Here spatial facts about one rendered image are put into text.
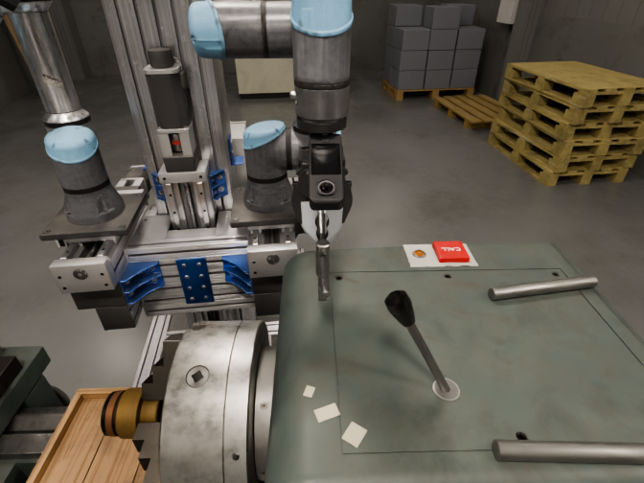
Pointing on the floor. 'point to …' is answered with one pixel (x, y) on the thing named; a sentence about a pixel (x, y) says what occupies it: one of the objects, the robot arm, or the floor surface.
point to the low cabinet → (264, 78)
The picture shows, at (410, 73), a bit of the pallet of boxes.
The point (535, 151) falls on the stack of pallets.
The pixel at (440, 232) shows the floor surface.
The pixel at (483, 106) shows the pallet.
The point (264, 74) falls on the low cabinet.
